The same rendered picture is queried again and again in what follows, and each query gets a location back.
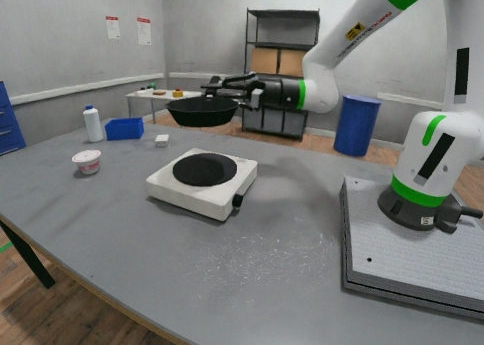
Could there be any white and pink yogurt cup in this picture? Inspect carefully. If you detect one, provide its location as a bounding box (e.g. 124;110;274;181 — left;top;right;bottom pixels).
72;150;101;174

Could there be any blue open bin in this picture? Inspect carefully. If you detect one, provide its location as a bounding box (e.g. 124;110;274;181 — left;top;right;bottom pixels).
105;118;144;141

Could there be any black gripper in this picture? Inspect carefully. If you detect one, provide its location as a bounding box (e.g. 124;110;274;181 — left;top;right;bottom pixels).
201;71;281;111

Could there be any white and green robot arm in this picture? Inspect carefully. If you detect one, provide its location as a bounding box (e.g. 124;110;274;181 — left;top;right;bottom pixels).
278;0;484;234

